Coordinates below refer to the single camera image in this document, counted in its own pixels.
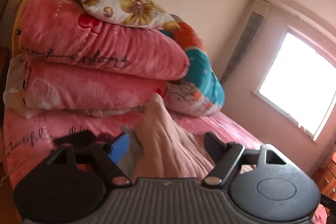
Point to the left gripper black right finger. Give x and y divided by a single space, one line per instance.
230 157

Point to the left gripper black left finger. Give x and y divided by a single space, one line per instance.
94 165

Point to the pink quilted garment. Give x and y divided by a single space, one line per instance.
173 144

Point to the light grey puffer jacket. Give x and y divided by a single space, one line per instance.
127 163

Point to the pink heart-print bed blanket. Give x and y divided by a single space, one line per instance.
268 193

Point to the teal cartoon-print quilt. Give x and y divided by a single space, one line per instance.
199 93

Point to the folded pink blanket stack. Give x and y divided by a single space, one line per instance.
74 61

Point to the brown wooden cabinet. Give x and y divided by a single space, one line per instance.
325 179

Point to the bright window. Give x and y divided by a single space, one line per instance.
300 83

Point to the grey checked curtain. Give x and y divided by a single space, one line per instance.
256 18

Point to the floral white pillow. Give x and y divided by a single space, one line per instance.
131 13

